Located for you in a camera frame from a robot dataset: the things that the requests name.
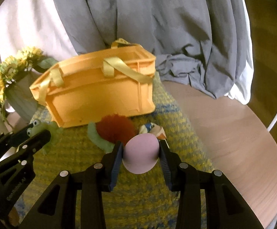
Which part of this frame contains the grey draped curtain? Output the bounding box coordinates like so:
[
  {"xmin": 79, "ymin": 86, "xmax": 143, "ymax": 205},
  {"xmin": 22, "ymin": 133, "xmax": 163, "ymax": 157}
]
[{"xmin": 53, "ymin": 0, "xmax": 254, "ymax": 104}]

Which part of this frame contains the white draped curtain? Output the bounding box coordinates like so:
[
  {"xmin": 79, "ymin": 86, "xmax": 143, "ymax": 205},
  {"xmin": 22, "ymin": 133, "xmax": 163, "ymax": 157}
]
[{"xmin": 0, "ymin": 0, "xmax": 77, "ymax": 62}]

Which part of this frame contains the orange plastic crate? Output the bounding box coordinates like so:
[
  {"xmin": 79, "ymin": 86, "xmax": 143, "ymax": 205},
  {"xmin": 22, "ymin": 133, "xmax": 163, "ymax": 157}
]
[{"xmin": 30, "ymin": 39, "xmax": 156, "ymax": 128}]

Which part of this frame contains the grey-green ribbed vase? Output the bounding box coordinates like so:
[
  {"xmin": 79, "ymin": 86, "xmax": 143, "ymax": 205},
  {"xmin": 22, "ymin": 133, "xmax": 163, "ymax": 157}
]
[{"xmin": 5, "ymin": 71, "xmax": 40, "ymax": 122}]

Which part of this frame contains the yellow blue woven mat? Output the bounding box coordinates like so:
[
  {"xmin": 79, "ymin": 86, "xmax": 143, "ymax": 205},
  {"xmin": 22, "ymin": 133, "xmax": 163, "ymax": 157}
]
[{"xmin": 15, "ymin": 76, "xmax": 214, "ymax": 228}]

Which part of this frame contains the yellow sunflower bouquet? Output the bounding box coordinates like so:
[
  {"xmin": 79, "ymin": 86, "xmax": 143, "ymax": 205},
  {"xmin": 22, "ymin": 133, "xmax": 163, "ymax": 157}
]
[{"xmin": 0, "ymin": 47, "xmax": 58, "ymax": 118}]

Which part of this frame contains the pink soft ball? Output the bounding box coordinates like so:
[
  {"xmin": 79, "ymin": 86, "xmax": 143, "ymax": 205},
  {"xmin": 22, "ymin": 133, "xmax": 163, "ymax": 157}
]
[{"xmin": 122, "ymin": 133, "xmax": 159, "ymax": 174}]

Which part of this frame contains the red fluffy plush toy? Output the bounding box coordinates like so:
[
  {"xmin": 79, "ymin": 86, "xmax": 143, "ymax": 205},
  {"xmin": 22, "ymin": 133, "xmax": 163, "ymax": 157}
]
[{"xmin": 96, "ymin": 114, "xmax": 138, "ymax": 145}]

